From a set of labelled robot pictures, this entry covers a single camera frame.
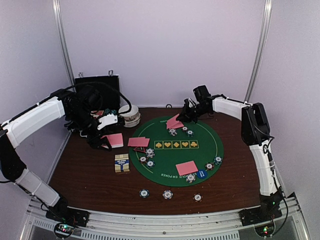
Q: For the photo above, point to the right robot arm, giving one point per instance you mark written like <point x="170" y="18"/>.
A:
<point x="255" y="133"/>

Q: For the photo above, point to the teal poker chip stack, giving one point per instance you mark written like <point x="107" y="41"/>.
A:
<point x="144" y="193"/>

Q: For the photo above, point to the red triangular all-in button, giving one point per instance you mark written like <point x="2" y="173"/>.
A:
<point x="140" y="149"/>

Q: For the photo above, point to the card deck in case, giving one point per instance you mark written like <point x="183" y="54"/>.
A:
<point x="97" y="114"/>

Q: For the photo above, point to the white scalloped ceramic dish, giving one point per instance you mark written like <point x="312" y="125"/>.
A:
<point x="132" y="123"/>

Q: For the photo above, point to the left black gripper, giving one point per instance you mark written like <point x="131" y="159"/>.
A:
<point x="95" y="143"/>

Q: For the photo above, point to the front aluminium rail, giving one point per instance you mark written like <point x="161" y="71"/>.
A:
<point x="224" y="225"/>

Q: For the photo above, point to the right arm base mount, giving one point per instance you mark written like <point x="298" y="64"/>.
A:
<point x="255" y="215"/>

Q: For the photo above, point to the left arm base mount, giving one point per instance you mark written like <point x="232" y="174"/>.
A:
<point x="74" y="217"/>

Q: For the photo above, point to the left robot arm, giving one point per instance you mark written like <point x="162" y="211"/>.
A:
<point x="14" y="131"/>

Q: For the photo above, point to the aluminium frame post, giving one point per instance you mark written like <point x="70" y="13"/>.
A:
<point x="63" y="42"/>
<point x="264" y="31"/>

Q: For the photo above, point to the red playing card deck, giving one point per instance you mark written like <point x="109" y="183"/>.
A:
<point x="115" y="140"/>

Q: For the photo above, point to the green round poker mat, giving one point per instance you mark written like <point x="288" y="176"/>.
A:
<point x="170" y="150"/>

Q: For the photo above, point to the gold striped card box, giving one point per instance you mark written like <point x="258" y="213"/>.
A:
<point x="121" y="163"/>

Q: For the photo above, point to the black poker chip case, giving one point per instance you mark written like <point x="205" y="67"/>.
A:
<point x="107" y="98"/>

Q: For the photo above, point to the brown poker chip stack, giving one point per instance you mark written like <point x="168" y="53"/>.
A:
<point x="197" y="197"/>

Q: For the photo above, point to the teal chip row in case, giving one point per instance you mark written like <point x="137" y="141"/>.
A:
<point x="108" y="111"/>

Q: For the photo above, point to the left aluminium frame post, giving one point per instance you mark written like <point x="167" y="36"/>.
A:
<point x="63" y="42"/>

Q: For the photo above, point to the card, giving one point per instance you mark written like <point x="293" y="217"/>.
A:
<point x="178" y="125"/>
<point x="146" y="142"/>
<point x="186" y="168"/>
<point x="136" y="142"/>
<point x="173" y="119"/>

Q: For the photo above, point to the blue white poker chip stack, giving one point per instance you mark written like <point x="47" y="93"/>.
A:
<point x="167" y="194"/>

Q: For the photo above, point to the white ceramic bowl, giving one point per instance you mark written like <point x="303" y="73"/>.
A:
<point x="129" y="113"/>

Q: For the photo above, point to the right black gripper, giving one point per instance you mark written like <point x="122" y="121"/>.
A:
<point x="186" y="115"/>

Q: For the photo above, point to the blue small blind button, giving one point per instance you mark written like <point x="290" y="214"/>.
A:
<point x="202" y="174"/>

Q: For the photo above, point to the right aluminium frame post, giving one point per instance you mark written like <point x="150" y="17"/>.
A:
<point x="264" y="31"/>

